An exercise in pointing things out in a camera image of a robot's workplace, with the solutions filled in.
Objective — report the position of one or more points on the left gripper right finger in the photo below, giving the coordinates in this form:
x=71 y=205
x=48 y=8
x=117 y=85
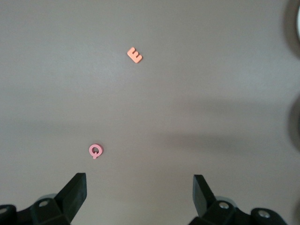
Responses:
x=202 y=199

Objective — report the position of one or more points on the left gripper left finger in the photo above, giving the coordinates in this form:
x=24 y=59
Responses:
x=72 y=199

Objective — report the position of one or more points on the pink foam letter Q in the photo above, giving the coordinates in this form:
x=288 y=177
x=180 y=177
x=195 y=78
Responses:
x=90 y=150

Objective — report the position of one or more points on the brown table cover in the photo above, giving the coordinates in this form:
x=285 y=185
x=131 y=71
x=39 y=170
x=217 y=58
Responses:
x=187 y=93

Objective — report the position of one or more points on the orange foam letter E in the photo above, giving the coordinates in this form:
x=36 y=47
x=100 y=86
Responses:
x=132 y=56

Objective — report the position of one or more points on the pale pink plate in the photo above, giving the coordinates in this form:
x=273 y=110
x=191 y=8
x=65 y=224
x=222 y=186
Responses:
x=298 y=27

